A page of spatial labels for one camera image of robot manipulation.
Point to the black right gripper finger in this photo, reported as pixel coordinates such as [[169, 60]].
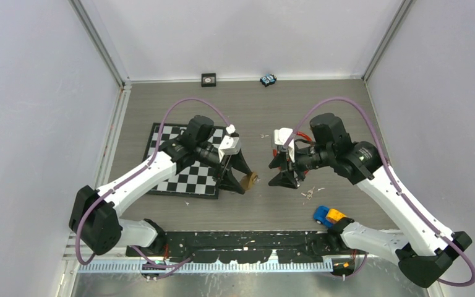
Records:
[[285, 179], [280, 161]]

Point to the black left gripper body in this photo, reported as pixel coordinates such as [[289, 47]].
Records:
[[223, 161]]

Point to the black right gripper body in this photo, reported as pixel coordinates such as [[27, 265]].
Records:
[[305, 161]]

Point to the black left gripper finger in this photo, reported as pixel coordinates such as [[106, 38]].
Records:
[[240, 164], [228, 182]]

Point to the brass padlock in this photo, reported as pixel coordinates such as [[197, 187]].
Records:
[[248, 181]]

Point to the silver key bunch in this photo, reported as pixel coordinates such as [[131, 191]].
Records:
[[308, 194]]

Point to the red cable lock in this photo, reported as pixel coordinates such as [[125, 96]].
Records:
[[299, 136]]

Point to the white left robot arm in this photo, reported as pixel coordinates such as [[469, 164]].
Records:
[[96, 214]]

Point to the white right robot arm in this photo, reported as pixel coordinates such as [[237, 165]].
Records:
[[423, 251]]

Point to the black white chessboard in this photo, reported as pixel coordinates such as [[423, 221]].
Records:
[[197, 180]]

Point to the blue yellow toy car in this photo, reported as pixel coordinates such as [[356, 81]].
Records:
[[326, 216]]

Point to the blue owl eraser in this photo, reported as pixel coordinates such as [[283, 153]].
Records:
[[268, 80]]

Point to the small black square box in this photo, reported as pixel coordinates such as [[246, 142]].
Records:
[[208, 80]]

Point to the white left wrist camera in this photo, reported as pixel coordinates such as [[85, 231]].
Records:
[[229, 146]]

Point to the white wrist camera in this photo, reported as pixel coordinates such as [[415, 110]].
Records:
[[229, 146], [283, 142]]

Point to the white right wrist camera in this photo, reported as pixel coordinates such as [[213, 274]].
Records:
[[283, 142]]

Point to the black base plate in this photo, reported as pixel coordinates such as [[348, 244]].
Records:
[[244, 247]]

